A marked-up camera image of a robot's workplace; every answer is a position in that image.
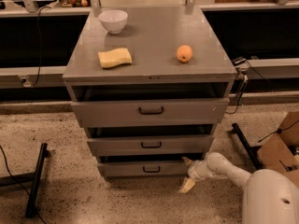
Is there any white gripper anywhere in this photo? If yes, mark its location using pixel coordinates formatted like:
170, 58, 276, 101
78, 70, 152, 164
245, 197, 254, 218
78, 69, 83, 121
178, 156, 207, 194

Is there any grey bottom drawer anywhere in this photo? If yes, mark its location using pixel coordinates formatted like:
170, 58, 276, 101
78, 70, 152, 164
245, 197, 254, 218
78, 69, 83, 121
97, 160, 188, 178

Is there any grey drawer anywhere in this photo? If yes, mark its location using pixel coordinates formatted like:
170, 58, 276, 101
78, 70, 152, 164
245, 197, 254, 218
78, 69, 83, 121
72, 98, 228, 128
97, 160, 188, 178
88, 135, 214, 156

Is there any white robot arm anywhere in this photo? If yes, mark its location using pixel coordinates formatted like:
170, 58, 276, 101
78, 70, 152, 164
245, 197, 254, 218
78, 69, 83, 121
179, 152, 299, 224

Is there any grey middle drawer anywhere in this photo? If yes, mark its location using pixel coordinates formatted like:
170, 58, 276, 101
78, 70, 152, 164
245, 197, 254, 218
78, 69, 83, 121
88, 135, 214, 156

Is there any grey top drawer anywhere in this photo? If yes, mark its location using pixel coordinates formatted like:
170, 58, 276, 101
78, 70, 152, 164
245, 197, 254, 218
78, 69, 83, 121
72, 98, 228, 128

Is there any grey drawer cabinet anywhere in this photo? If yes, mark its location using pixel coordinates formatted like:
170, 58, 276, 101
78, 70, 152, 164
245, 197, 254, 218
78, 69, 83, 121
63, 7, 236, 164

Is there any black stand leg right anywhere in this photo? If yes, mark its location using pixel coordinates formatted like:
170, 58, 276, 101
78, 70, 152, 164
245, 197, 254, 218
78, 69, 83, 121
232, 123, 263, 170

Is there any black stand leg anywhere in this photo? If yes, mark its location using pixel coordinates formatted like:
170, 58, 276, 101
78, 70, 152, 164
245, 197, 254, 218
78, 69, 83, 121
0, 143, 50, 218
232, 123, 263, 170

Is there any cardboard box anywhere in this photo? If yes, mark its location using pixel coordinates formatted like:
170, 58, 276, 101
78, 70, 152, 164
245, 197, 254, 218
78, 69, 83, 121
257, 112, 299, 187

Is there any orange fruit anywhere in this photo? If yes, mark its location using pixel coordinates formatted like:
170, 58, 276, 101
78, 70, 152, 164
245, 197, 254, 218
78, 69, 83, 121
177, 45, 192, 63

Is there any yellow sponge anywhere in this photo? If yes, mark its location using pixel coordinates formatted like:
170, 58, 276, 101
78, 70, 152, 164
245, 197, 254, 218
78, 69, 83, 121
98, 48, 132, 69

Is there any black stand leg left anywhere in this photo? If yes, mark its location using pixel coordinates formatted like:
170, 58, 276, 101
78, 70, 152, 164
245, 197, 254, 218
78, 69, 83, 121
0, 143, 50, 218

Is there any white bowl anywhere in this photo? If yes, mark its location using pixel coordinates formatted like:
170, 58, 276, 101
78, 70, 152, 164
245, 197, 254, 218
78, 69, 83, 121
98, 9, 128, 34

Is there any black cable right of cabinet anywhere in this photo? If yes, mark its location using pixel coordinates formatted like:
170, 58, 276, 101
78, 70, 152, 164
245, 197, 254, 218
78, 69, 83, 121
225, 56, 272, 116

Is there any black cable left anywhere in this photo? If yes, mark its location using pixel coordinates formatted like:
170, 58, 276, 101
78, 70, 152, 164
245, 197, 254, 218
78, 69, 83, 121
0, 145, 48, 224

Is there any black cable on wall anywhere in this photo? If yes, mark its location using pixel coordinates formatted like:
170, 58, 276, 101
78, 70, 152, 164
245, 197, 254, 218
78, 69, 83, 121
20, 5, 52, 88

